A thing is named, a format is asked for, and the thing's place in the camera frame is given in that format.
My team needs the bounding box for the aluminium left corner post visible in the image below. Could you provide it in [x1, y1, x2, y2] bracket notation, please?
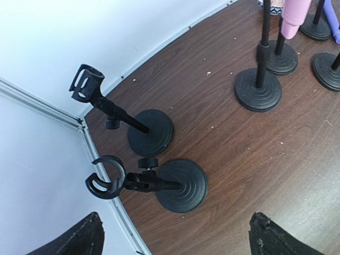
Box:
[1, 80, 150, 254]

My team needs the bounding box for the black small-mic stand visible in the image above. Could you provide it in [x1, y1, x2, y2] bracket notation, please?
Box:
[311, 53, 339, 92]

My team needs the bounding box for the pink microphone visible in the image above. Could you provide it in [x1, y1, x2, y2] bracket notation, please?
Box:
[281, 0, 311, 40]

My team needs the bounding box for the black blue-mic stand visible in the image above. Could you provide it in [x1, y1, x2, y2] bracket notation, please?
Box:
[234, 1, 282, 112]

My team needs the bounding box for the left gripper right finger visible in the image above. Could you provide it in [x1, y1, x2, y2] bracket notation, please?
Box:
[249, 212, 322, 255]

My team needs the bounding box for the black glitter-mic stand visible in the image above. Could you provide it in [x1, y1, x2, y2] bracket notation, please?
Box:
[299, 0, 331, 41]

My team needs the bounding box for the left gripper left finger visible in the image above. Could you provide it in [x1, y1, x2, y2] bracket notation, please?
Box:
[30, 212, 104, 255]

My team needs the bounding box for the purple microphone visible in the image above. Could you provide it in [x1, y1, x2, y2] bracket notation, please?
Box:
[323, 0, 339, 45]

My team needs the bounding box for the black pink-mic stand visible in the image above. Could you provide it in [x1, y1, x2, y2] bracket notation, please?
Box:
[267, 16, 298, 76]

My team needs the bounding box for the patterned ceramic bowl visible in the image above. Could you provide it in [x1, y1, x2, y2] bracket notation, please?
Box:
[270, 0, 285, 15]

